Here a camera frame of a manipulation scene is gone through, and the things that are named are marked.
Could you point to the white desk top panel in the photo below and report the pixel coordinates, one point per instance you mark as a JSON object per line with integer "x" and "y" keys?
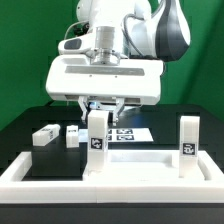
{"x": 139, "y": 165}

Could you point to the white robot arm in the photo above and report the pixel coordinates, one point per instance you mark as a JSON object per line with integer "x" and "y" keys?
{"x": 116, "y": 62}

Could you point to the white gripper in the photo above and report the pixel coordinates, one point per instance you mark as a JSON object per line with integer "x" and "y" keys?
{"x": 73, "y": 77}

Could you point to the white marker tag sheet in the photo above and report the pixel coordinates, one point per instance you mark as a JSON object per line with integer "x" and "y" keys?
{"x": 130, "y": 135}

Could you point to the white U-shaped frame fixture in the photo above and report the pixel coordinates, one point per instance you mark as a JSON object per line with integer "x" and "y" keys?
{"x": 15, "y": 189}

